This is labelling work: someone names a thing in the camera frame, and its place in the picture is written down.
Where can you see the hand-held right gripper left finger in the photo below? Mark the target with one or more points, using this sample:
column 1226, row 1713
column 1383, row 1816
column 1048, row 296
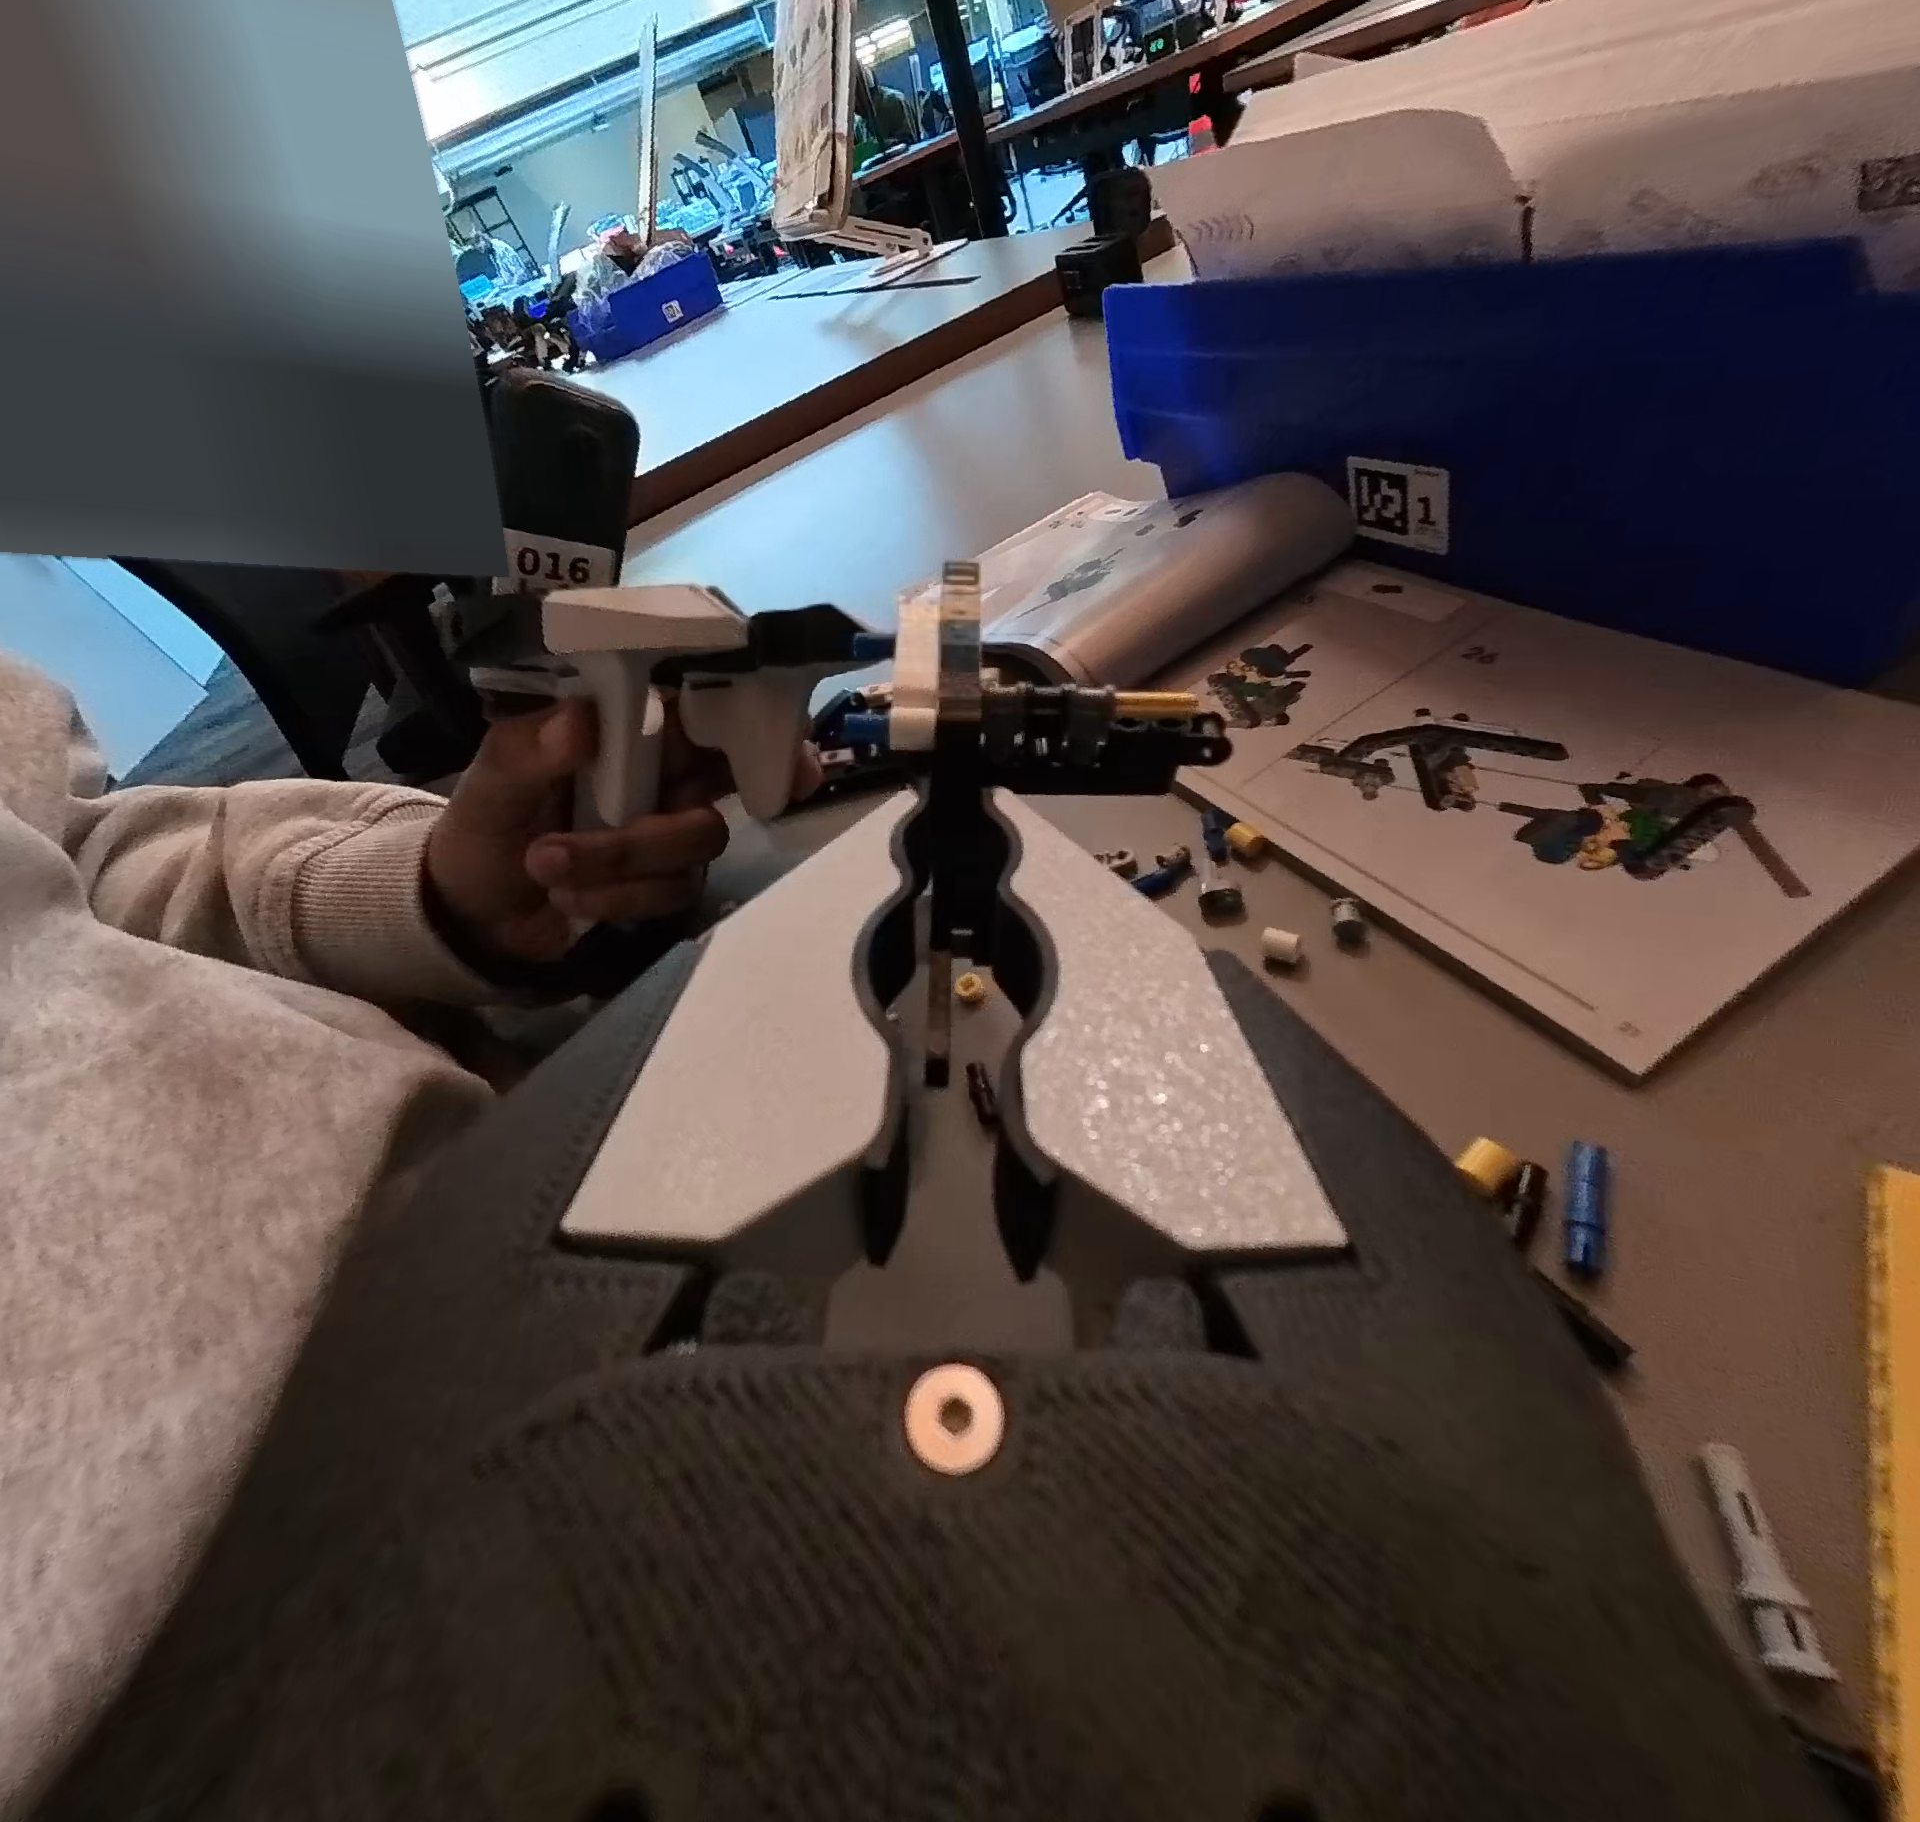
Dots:
column 721, row 1102

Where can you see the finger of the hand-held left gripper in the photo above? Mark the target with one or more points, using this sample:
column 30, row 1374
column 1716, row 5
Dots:
column 645, row 621

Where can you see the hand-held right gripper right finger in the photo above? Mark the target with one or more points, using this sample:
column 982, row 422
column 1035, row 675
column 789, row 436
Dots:
column 1185, row 1102

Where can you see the black grey lego assembly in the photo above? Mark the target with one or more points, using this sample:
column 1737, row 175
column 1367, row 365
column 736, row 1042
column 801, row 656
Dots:
column 1051, row 757

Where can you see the white lego bush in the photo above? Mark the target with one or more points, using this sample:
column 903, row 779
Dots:
column 1280, row 948

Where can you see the grey blue lego connector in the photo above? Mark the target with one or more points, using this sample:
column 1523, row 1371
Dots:
column 1218, row 892

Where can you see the blue lego piece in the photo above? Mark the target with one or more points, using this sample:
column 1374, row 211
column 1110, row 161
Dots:
column 1162, row 874

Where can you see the grey lego bush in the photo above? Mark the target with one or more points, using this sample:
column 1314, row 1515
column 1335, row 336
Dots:
column 1346, row 923

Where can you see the yellow lego piece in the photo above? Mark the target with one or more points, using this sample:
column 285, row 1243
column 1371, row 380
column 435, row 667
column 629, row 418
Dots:
column 1246, row 843

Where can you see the yellow black lego pin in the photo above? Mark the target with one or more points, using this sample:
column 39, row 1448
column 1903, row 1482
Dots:
column 1481, row 1164

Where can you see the lego instruction booklet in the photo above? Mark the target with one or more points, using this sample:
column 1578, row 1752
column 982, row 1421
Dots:
column 1500, row 938

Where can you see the blue lego pin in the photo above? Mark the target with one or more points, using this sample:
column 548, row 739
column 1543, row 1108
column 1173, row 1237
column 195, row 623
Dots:
column 1586, row 1207

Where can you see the grey lego axle connector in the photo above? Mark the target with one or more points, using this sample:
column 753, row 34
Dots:
column 1762, row 1552

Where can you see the long yellow lego beam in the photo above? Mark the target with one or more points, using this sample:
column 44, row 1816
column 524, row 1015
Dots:
column 1897, row 1403

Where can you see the person's left hand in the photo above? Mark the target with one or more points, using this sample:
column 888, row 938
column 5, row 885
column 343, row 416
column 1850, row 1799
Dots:
column 511, row 862

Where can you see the small distant blue bin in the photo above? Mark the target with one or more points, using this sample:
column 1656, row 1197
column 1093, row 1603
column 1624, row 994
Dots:
column 645, row 308

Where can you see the wooden board stand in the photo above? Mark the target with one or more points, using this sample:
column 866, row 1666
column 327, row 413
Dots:
column 811, row 53

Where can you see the black metal pole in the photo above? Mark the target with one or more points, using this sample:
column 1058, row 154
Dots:
column 948, row 53

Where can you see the large blue plastic bin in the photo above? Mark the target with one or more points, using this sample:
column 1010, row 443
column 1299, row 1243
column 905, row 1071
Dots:
column 1575, row 398

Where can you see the white paper bag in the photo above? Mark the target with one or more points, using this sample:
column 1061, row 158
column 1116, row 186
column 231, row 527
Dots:
column 1350, row 188
column 1696, row 158

